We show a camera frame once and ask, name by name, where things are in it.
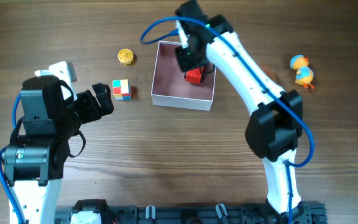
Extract multicoloured puzzle cube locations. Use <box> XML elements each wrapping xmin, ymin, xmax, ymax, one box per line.
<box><xmin>112</xmin><ymin>79</ymin><xmax>131</xmax><ymax>100</ymax></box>

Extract red toy fire truck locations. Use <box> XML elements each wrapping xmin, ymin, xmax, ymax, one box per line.
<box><xmin>185</xmin><ymin>67</ymin><xmax>205</xmax><ymax>85</ymax></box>

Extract yellow round toy wheel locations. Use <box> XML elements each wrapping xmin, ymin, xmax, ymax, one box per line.
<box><xmin>117</xmin><ymin>49</ymin><xmax>134</xmax><ymax>65</ymax></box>

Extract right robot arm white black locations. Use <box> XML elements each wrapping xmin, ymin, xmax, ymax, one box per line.
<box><xmin>175</xmin><ymin>1</ymin><xmax>303</xmax><ymax>214</ymax></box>

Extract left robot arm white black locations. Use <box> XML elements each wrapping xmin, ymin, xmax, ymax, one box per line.
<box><xmin>0</xmin><ymin>75</ymin><xmax>114</xmax><ymax>223</ymax></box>

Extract white box with pink interior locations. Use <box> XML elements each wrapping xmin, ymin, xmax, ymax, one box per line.
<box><xmin>151</xmin><ymin>40</ymin><xmax>216</xmax><ymax>111</ymax></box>

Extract yellow duck toy blue hat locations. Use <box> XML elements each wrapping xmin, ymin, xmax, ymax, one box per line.
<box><xmin>290</xmin><ymin>55</ymin><xmax>315</xmax><ymax>90</ymax></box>

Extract left blue cable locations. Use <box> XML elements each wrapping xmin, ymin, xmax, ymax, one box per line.
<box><xmin>0</xmin><ymin>92</ymin><xmax>26</xmax><ymax>224</ymax></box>

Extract blue cable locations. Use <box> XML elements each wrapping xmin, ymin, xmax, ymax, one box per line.
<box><xmin>0</xmin><ymin>92</ymin><xmax>26</xmax><ymax>224</ymax></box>
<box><xmin>140</xmin><ymin>16</ymin><xmax>316</xmax><ymax>224</ymax></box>

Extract right blue cable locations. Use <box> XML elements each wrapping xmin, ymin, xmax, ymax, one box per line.
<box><xmin>140</xmin><ymin>16</ymin><xmax>316</xmax><ymax>224</ymax></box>

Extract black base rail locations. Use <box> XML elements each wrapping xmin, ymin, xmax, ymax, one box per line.
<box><xmin>54</xmin><ymin>198</ymin><xmax>328</xmax><ymax>224</ymax></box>

